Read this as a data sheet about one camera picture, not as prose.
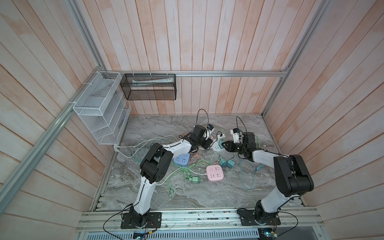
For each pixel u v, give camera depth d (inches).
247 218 28.8
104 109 28.1
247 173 35.5
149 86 41.1
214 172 34.6
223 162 35.6
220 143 37.7
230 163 35.8
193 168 35.7
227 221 28.9
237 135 34.0
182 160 36.4
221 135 37.9
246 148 29.9
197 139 30.3
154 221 28.8
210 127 33.8
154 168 21.8
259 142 41.0
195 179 33.1
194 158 37.5
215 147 38.6
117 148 39.7
